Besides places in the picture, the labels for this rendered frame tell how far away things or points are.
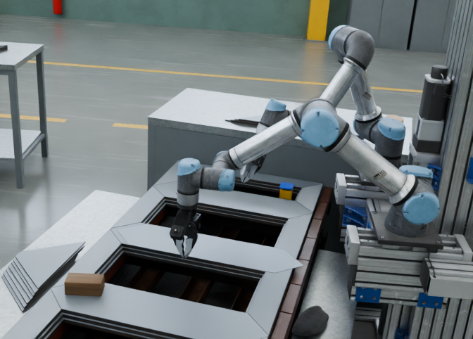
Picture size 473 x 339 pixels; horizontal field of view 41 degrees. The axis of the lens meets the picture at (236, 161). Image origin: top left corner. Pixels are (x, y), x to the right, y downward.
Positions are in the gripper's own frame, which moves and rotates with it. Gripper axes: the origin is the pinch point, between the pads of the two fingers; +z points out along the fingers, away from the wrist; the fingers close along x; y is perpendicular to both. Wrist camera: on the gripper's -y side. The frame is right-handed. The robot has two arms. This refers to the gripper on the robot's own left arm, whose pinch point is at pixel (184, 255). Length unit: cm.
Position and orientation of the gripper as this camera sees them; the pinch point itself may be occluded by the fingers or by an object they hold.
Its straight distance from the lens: 224.9
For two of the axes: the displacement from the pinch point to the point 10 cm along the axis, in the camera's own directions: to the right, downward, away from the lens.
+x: -9.6, -1.5, 2.2
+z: -0.6, 9.2, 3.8
